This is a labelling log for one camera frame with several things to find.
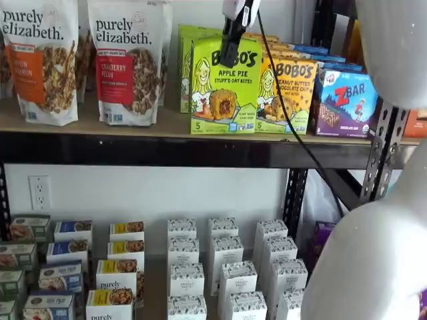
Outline blue trimmed granola box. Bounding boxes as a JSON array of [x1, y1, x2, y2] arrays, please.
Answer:
[[38, 260, 83, 293], [46, 239, 89, 264], [22, 290, 76, 320], [53, 219, 93, 243]]

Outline translucent plastic bag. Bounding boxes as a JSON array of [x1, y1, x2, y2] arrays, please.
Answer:
[[302, 169, 351, 227]]

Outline blue purple Zbar box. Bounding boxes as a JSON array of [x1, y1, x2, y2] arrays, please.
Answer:
[[287, 43, 330, 56], [300, 53, 347, 64], [315, 61, 364, 73], [309, 68, 380, 137]]

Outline black metal shelf rack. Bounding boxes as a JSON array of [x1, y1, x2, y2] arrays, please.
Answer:
[[0, 0, 418, 241]]

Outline green Bobo's apple pie box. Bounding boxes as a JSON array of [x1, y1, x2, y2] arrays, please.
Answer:
[[182, 35, 224, 114], [189, 36, 263, 136], [179, 29, 224, 113], [179, 25, 224, 33]]

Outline pumpkin cinnamon granola bag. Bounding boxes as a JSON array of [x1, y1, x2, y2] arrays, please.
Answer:
[[0, 0, 80, 127]]

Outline white wall outlet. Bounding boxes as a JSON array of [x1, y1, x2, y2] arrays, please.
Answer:
[[28, 175, 51, 211]]

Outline yellow Bobo's peanut butter box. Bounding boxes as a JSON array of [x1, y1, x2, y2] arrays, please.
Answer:
[[242, 32, 282, 43], [260, 49, 294, 63], [255, 57, 318, 135], [258, 41, 288, 53]]

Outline white patterned box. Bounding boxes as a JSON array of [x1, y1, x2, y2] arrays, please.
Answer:
[[209, 235, 244, 296], [269, 258, 308, 301], [218, 261, 258, 314], [208, 217, 240, 239], [276, 289, 305, 320], [226, 291, 268, 320], [167, 237, 200, 266], [255, 219, 289, 263], [169, 263, 205, 297], [262, 236, 298, 270], [167, 295, 207, 320], [167, 218, 197, 240]]

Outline yellow orange snack box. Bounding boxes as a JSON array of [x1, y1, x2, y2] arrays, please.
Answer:
[[346, 19, 365, 67]]

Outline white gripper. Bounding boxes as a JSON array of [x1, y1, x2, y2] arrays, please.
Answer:
[[221, 0, 261, 61]]

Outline green trimmed granola box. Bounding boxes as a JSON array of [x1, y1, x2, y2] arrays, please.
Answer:
[[0, 242, 38, 271], [0, 269, 27, 301], [9, 214, 51, 243], [0, 299, 17, 320]]

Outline cranberry pecan granola bag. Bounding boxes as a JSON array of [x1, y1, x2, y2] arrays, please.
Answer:
[[87, 0, 171, 127]]

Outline yellow label granola box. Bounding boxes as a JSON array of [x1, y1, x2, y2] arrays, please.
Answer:
[[85, 288, 136, 320], [109, 221, 145, 241], [95, 259, 138, 290], [107, 239, 145, 261]]

